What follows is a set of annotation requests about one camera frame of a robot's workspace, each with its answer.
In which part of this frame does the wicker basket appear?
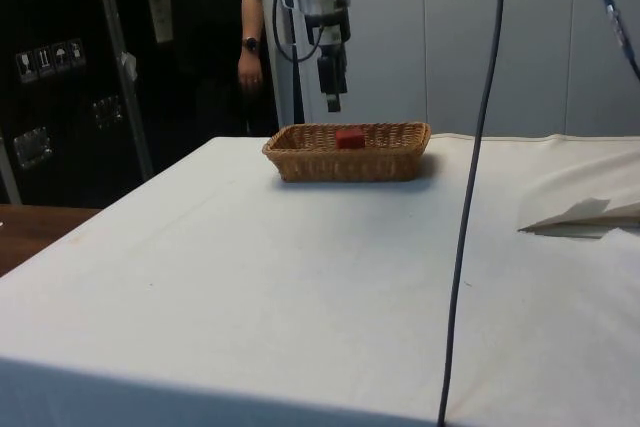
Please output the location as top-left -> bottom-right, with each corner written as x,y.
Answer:
261,121 -> 433,184

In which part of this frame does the red cube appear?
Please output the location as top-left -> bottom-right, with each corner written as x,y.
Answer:
335,129 -> 367,150

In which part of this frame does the pale grey locker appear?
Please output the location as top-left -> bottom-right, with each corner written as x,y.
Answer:
566,0 -> 640,139
253,0 -> 426,139

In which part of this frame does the black cabinet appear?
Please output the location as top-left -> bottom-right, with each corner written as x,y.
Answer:
0,0 -> 201,209

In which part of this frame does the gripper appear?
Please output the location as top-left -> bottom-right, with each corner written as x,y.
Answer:
304,7 -> 353,114

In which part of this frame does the person in black clothing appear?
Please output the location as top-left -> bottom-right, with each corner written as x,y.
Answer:
167,0 -> 264,137

